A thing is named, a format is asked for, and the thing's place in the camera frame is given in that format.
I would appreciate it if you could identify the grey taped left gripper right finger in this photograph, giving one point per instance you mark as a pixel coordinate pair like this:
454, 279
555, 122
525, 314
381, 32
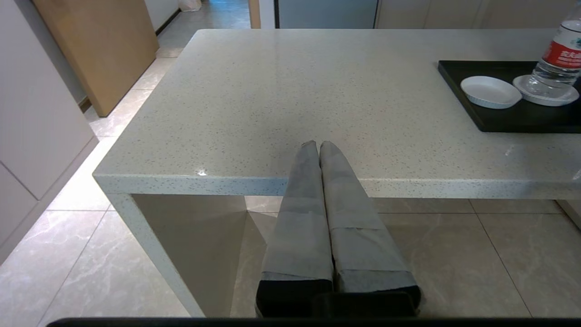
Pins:
358, 236

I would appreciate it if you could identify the white storage cabinet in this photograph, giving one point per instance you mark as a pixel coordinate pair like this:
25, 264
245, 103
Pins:
36, 113

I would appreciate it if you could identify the beige kitchen base cabinets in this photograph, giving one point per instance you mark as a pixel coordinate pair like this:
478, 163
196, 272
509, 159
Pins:
454, 13

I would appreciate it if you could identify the clear water bottle red cap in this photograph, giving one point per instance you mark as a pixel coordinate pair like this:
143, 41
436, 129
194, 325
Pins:
560, 59

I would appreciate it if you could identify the light wooden door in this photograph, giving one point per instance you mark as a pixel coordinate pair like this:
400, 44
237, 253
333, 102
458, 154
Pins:
104, 50

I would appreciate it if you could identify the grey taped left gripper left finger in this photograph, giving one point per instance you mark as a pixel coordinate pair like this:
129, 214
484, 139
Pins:
297, 227

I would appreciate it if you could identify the black rectangular tray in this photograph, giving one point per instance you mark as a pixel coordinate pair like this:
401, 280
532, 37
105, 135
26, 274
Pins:
499, 120

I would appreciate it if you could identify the tall grey refrigerator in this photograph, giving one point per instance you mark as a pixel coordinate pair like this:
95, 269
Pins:
327, 13

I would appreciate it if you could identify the white plastic bag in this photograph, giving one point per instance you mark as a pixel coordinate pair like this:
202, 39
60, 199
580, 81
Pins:
190, 4

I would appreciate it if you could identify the white round coaster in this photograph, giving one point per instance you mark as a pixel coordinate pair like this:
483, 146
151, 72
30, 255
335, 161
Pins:
522, 88
490, 91

